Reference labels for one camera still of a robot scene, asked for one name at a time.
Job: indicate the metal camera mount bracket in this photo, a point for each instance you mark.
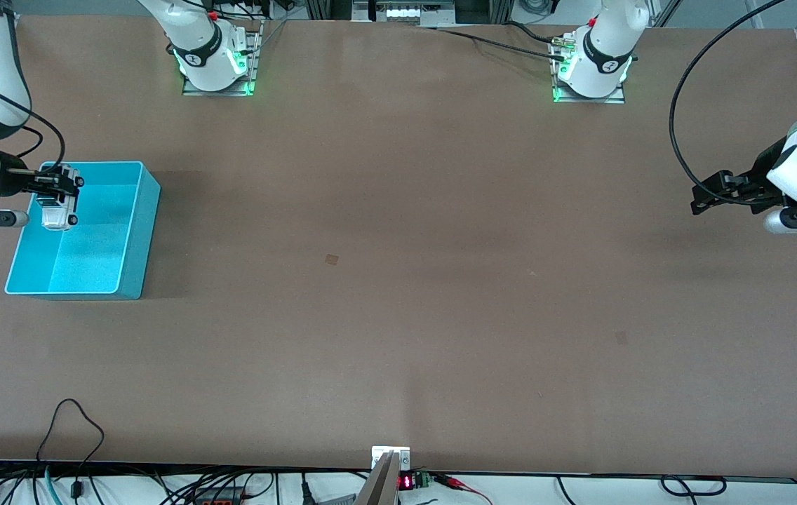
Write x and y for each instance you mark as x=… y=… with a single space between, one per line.
x=381 y=484

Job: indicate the teal plastic storage bin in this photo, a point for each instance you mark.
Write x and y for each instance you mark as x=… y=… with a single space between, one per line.
x=97 y=245

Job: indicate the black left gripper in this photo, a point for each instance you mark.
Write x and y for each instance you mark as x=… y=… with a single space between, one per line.
x=762 y=170

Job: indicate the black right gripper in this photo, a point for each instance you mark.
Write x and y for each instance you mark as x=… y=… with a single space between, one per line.
x=14 y=181

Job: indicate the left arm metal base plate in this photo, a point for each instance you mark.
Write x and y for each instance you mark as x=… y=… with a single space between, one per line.
x=612 y=99

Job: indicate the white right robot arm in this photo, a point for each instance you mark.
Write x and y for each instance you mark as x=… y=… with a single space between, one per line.
x=195 y=42

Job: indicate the black power strip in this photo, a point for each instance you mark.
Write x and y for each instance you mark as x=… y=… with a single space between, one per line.
x=219 y=496

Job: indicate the red LED display module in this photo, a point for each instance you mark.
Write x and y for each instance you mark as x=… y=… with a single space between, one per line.
x=406 y=482

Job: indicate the lit control box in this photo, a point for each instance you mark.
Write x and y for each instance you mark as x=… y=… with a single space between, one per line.
x=405 y=12

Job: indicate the white jeep toy black roof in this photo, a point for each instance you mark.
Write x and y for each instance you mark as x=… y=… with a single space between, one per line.
x=56 y=217

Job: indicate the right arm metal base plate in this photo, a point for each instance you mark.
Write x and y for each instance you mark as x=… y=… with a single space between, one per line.
x=252 y=70

